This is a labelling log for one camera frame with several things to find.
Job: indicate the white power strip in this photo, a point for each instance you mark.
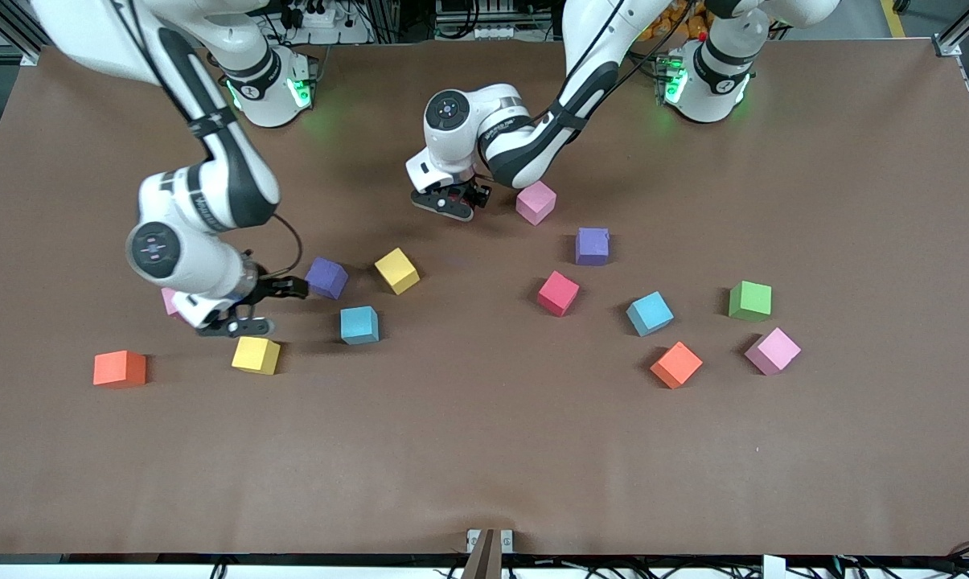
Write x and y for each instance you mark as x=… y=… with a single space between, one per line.
x=323 y=20

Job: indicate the orange foam cube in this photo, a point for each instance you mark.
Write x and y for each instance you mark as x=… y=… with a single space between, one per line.
x=119 y=369
x=675 y=365

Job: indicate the dark indigo foam cube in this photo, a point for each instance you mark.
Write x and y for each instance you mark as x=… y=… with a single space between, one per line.
x=326 y=278

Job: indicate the pink foam cube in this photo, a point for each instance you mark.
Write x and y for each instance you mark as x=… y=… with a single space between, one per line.
x=535 y=201
x=772 y=351
x=169 y=301

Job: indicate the violet foam cube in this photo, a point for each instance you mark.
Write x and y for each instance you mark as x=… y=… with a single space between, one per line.
x=592 y=246

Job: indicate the orange bag heap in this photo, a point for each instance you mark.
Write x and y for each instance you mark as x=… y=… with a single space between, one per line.
x=681 y=20

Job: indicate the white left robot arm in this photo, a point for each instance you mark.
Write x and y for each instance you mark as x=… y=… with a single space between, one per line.
x=532 y=153

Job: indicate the red foam cube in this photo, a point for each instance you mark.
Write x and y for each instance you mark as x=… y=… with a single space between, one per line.
x=557 y=293

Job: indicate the long white socket strip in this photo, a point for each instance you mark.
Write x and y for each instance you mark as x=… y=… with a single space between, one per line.
x=492 y=32

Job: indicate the green foam cube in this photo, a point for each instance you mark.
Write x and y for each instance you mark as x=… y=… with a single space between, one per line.
x=749 y=301

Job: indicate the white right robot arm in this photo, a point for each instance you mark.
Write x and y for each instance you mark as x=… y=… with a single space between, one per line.
x=211 y=185

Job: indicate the white label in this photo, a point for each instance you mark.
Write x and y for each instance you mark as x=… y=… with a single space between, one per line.
x=773 y=568

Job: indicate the brown post with metal brackets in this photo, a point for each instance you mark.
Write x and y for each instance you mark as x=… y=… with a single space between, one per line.
x=488 y=559

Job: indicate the metal corner bracket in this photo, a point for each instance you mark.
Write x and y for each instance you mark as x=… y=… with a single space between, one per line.
x=946 y=47
x=30 y=56

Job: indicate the yellow foam cube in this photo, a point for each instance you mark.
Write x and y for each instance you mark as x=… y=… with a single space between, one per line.
x=396 y=271
x=255 y=355

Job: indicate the brown table mat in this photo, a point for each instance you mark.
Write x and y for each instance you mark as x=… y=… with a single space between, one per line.
x=484 y=450

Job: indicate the blue foam cube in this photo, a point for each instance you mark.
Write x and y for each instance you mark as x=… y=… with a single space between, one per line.
x=649 y=314
x=359 y=325

